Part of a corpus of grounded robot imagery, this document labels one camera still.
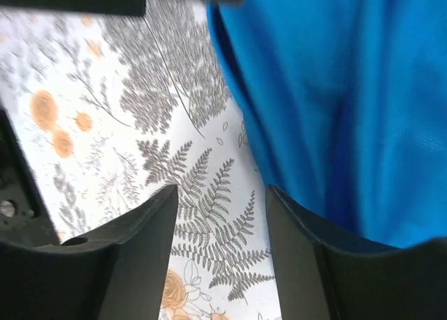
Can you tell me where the floral tablecloth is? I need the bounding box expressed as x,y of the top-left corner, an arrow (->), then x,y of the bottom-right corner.
1,0 -> 281,319

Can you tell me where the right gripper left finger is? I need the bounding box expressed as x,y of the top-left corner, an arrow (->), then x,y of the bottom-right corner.
1,185 -> 178,319

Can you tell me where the blue cloth napkin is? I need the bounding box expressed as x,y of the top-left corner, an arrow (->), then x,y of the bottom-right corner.
207,0 -> 446,247

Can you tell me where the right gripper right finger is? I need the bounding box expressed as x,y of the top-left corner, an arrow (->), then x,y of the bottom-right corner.
266,186 -> 446,320

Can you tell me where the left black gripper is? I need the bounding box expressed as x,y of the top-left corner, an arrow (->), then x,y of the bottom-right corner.
1,109 -> 59,247

